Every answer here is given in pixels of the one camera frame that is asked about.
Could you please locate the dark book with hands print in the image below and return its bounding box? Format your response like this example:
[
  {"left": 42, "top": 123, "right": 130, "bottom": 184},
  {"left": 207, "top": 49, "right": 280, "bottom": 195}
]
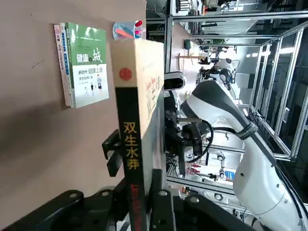
[{"left": 109, "top": 38, "right": 167, "bottom": 231}]

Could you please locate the green and white book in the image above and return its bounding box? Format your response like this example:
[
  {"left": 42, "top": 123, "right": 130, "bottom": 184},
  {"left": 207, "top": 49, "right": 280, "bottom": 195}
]
[{"left": 64, "top": 22, "right": 110, "bottom": 109}]

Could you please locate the pink and white book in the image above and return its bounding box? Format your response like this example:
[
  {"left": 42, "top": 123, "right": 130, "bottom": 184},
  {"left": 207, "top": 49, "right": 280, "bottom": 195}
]
[{"left": 53, "top": 24, "right": 72, "bottom": 107}]

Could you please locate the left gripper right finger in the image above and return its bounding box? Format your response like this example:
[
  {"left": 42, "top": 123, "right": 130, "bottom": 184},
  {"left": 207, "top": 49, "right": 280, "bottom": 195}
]
[{"left": 146, "top": 169, "right": 254, "bottom": 231}]

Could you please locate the clear plastic pen cup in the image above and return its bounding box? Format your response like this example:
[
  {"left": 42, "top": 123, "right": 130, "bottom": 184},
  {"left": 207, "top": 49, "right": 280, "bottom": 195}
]
[{"left": 112, "top": 20, "right": 147, "bottom": 40}]

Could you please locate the aluminium frame enclosure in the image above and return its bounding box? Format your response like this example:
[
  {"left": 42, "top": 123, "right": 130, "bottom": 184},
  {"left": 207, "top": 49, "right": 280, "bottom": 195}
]
[{"left": 250, "top": 24, "right": 308, "bottom": 162}]

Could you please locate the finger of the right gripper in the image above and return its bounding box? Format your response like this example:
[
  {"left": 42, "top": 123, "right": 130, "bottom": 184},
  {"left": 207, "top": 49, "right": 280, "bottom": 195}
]
[
  {"left": 164, "top": 109, "right": 183, "bottom": 154},
  {"left": 102, "top": 130, "right": 123, "bottom": 178}
]

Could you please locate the blue spine book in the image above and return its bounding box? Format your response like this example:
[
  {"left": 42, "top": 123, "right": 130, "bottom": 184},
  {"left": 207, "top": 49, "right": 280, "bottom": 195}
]
[{"left": 60, "top": 23, "right": 76, "bottom": 108}]

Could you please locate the orange highlighter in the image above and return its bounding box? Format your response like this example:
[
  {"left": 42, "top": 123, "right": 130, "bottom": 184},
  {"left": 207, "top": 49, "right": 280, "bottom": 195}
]
[{"left": 115, "top": 28, "right": 134, "bottom": 39}]

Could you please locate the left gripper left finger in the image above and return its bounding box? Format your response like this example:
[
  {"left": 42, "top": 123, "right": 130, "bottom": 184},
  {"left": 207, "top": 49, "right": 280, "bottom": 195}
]
[{"left": 0, "top": 178, "right": 132, "bottom": 231}]

